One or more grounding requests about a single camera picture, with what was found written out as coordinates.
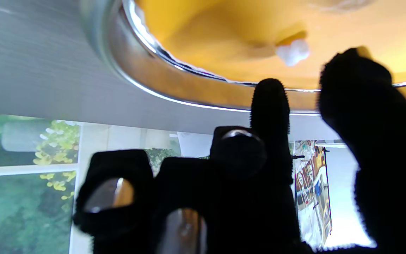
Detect printed garden window backdrop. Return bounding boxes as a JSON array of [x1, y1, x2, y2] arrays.
[[0, 112, 330, 254]]

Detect small white cotton ball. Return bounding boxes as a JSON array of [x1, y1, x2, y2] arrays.
[[275, 38, 311, 67]]

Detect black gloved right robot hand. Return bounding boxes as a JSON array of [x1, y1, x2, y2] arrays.
[[73, 47, 406, 254]]

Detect kidney steel tray orange liner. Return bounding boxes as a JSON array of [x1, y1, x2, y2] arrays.
[[80, 0, 406, 115]]

